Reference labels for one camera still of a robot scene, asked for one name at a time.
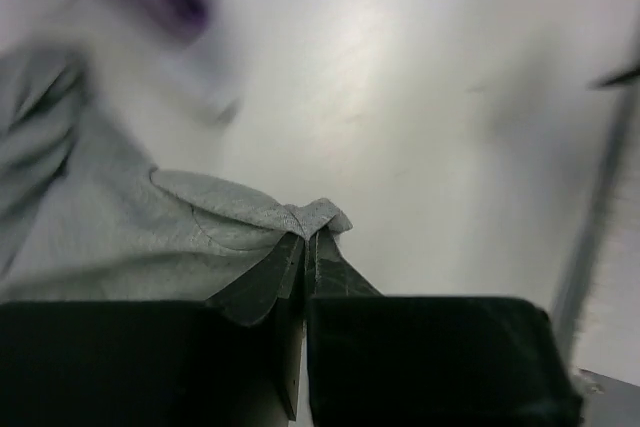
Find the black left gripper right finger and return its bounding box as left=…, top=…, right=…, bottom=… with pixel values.
left=305, top=231, right=583, bottom=426

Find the silver clothes rack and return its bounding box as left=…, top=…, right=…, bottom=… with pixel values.
left=551, top=86, right=638, bottom=366

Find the grey t shirt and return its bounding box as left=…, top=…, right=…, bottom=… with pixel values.
left=1, top=44, right=351, bottom=302

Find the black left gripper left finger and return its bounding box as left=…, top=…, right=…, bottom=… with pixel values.
left=1, top=234, right=305, bottom=426

